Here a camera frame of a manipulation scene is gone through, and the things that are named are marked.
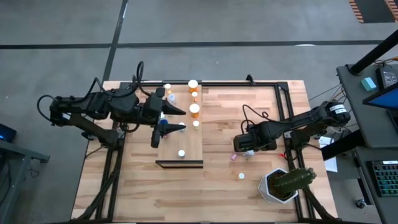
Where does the black aluminium rig frame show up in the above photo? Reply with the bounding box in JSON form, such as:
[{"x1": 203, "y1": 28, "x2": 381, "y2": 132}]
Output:
[{"x1": 70, "y1": 80, "x2": 341, "y2": 224}]

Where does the dark grey desk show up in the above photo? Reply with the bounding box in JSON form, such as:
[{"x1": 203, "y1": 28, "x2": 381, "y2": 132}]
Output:
[{"x1": 336, "y1": 63, "x2": 398, "y2": 224}]

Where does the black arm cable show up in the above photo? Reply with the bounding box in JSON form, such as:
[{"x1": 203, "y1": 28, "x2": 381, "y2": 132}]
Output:
[
  {"x1": 241, "y1": 104, "x2": 272, "y2": 133},
  {"x1": 132, "y1": 60, "x2": 146, "y2": 91}
]

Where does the black round pole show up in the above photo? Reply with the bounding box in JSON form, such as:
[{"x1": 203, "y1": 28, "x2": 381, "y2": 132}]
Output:
[{"x1": 349, "y1": 29, "x2": 398, "y2": 76}]

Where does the grey side table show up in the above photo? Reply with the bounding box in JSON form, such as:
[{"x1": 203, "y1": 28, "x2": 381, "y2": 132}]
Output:
[{"x1": 0, "y1": 139, "x2": 50, "y2": 224}]

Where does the black keyboard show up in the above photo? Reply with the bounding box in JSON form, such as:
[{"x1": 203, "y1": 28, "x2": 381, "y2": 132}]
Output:
[{"x1": 371, "y1": 160, "x2": 398, "y2": 198}]

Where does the blue lit screen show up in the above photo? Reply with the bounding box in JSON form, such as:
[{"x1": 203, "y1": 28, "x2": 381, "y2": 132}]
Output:
[{"x1": 362, "y1": 81, "x2": 398, "y2": 110}]

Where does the black electronic box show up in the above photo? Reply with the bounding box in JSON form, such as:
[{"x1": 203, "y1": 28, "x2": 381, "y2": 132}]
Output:
[{"x1": 375, "y1": 66, "x2": 398, "y2": 90}]

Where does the wooden shelf with black frame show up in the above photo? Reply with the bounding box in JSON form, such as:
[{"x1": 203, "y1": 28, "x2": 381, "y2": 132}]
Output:
[{"x1": 155, "y1": 83, "x2": 205, "y2": 169}]

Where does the white faceted plant pot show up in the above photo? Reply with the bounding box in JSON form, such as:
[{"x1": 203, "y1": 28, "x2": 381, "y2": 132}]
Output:
[{"x1": 257, "y1": 167, "x2": 299, "y2": 205}]

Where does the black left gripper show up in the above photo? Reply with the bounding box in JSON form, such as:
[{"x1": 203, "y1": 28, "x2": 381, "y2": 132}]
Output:
[{"x1": 134, "y1": 87, "x2": 187, "y2": 149}]

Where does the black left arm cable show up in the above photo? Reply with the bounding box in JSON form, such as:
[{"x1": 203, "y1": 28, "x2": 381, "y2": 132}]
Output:
[{"x1": 132, "y1": 60, "x2": 146, "y2": 91}]

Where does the white paper sheet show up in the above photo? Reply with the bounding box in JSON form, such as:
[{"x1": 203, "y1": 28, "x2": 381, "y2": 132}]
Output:
[{"x1": 318, "y1": 136, "x2": 339, "y2": 174}]

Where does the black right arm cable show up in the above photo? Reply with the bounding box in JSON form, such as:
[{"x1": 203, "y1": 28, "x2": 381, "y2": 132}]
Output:
[{"x1": 241, "y1": 104, "x2": 272, "y2": 133}]

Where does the black mat with orange stripes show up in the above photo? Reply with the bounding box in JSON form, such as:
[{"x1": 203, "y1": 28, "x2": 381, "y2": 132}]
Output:
[{"x1": 348, "y1": 0, "x2": 398, "y2": 24}]

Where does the green cactus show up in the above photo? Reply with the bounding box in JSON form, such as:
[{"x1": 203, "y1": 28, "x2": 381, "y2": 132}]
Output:
[{"x1": 273, "y1": 167, "x2": 317, "y2": 195}]

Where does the teal box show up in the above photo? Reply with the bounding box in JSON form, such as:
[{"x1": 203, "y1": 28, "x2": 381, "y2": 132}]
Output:
[{"x1": 360, "y1": 77, "x2": 378, "y2": 92}]

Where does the black device with blue light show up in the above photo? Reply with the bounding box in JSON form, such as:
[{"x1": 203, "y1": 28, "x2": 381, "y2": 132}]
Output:
[{"x1": 0, "y1": 123, "x2": 17, "y2": 143}]

